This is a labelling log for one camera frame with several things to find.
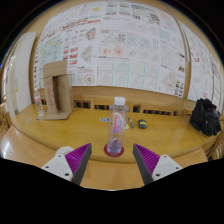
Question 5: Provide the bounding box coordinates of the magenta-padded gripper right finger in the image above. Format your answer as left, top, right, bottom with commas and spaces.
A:
132, 143, 184, 186

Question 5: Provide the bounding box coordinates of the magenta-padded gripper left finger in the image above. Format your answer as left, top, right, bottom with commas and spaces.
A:
40, 142, 93, 186

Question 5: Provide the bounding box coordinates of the clear plastic water bottle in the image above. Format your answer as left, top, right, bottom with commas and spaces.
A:
106, 96, 130, 156

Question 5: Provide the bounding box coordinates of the black yellow tape measure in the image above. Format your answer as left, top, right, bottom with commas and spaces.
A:
137, 118, 149, 130

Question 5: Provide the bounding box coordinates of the flat round red coaster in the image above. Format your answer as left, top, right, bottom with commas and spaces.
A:
103, 143, 125, 158

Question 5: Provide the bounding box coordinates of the wooden chair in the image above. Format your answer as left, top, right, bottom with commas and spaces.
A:
209, 133, 224, 162

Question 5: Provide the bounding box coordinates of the black bag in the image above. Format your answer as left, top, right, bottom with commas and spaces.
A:
189, 97, 223, 138

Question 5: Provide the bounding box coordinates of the small clear plastic bottle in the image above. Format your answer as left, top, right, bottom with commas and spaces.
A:
33, 88, 45, 118

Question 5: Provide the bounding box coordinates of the brown cardboard arch model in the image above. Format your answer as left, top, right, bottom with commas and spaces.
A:
42, 59, 75, 121

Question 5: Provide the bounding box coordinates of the large paper poster display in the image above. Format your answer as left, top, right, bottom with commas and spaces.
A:
178, 19, 224, 113
33, 0, 187, 98

